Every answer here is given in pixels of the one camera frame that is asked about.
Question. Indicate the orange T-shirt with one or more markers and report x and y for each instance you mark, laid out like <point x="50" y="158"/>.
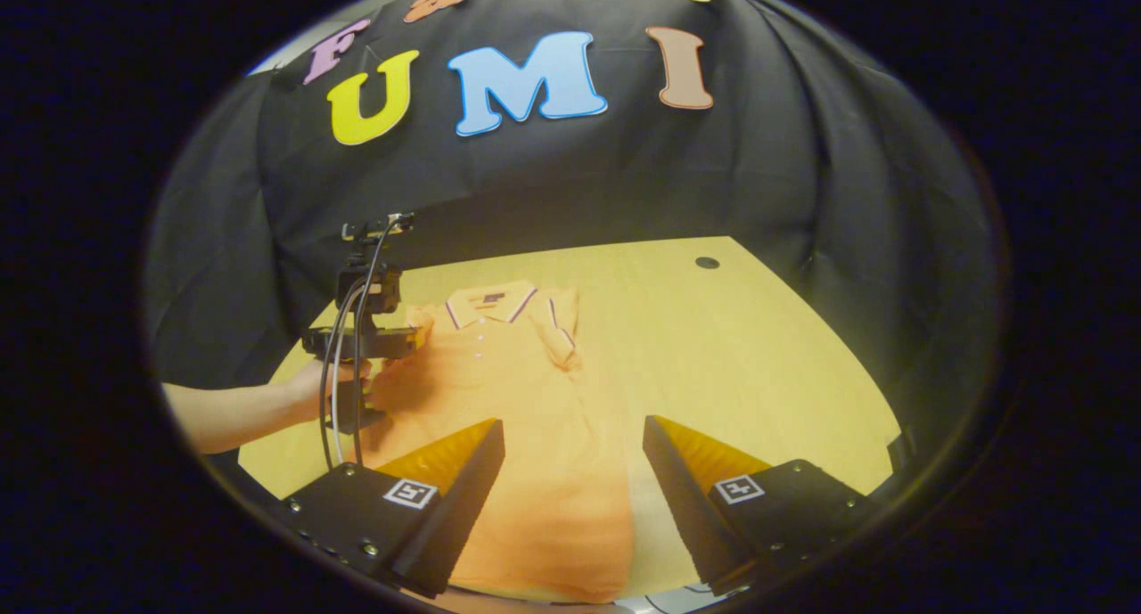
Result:
<point x="535" y="418"/>

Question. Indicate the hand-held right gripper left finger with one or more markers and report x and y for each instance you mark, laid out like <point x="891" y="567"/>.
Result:
<point x="459" y="516"/>

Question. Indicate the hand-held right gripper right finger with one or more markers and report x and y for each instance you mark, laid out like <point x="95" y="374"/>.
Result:
<point x="682" y="516"/>

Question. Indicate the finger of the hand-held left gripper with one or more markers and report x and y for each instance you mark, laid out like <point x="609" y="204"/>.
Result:
<point x="412" y="339"/>

